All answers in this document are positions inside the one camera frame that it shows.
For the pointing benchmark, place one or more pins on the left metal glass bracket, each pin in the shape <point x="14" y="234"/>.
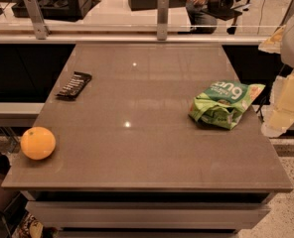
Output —
<point x="34" y="11"/>

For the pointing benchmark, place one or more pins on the right metal glass bracket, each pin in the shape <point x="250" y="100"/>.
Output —
<point x="162" y="19"/>

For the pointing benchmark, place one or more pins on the orange fruit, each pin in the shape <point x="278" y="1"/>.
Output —
<point x="37" y="143"/>

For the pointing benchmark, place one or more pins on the seated person in jeans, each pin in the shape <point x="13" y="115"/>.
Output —
<point x="201" y="22"/>

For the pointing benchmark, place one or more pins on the black case on floor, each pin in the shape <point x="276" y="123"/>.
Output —
<point x="66" y="10"/>

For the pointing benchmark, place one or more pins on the metal glass bracket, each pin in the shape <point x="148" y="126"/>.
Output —
<point x="34" y="11"/>
<point x="162" y="19"/>

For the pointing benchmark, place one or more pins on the green rice chip bag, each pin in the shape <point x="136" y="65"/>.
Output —
<point x="223" y="103"/>

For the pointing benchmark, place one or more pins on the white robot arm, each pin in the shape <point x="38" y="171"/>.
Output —
<point x="287" y="45"/>

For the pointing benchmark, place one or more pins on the black snack bar wrapper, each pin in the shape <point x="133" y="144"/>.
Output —
<point x="75" y="86"/>

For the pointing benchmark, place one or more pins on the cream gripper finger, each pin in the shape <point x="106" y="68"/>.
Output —
<point x="272" y="45"/>
<point x="280" y="117"/>

